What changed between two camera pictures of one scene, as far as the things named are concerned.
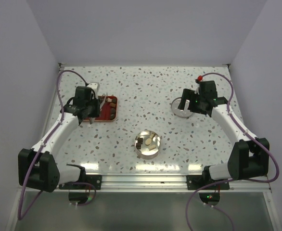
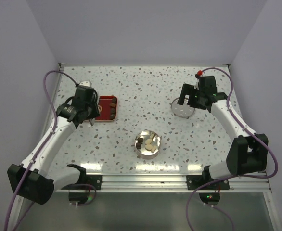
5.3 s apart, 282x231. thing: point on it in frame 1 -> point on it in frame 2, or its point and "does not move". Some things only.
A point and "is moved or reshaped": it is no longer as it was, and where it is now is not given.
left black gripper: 96,113 does not move
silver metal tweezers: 91,119 is moved or reshaped
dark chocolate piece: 138,145 does not move
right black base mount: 197,182 does not move
